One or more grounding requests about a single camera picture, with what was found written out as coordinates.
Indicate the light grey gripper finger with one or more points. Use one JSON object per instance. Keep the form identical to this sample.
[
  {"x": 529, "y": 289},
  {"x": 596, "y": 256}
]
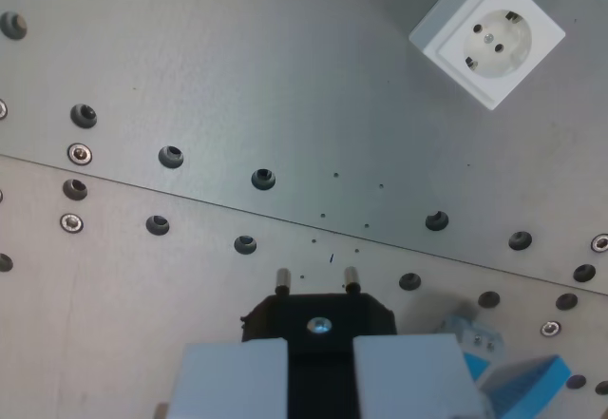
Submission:
[
  {"x": 408, "y": 376},
  {"x": 233, "y": 381}
]

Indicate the white wall socket box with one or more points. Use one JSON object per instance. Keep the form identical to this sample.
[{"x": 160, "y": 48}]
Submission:
[{"x": 489, "y": 41}]

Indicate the black two-pin power plug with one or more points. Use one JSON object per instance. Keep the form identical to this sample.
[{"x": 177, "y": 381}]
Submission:
[{"x": 320, "y": 310}]

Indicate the silver hex socket screw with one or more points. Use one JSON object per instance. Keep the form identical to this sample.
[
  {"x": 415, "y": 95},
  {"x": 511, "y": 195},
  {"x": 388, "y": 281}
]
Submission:
[
  {"x": 601, "y": 243},
  {"x": 80, "y": 154},
  {"x": 71, "y": 222},
  {"x": 550, "y": 329},
  {"x": 2, "y": 109}
]

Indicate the translucent plastic bracket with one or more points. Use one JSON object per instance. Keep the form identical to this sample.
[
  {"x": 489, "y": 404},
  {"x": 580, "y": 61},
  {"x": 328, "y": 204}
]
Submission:
[{"x": 472, "y": 331}]

